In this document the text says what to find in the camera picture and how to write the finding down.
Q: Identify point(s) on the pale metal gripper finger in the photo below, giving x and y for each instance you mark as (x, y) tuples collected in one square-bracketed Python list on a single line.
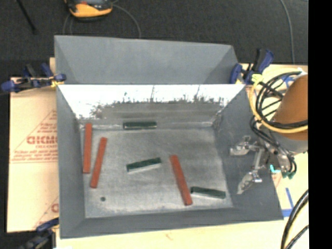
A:
[(247, 181), (242, 149)]

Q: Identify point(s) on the dark green flat block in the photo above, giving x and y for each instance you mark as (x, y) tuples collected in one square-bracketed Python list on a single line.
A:
[(207, 192), (144, 163), (140, 125)]

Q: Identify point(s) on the red-brown flat block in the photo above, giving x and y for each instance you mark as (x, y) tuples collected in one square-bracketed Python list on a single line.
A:
[(180, 179), (87, 149), (98, 163)]

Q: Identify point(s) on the grey metal bin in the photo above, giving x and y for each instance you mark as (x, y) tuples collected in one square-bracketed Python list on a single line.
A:
[(155, 165)]

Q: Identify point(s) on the brown cardboard board red print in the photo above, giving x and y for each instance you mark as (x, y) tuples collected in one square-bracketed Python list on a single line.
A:
[(31, 175)]

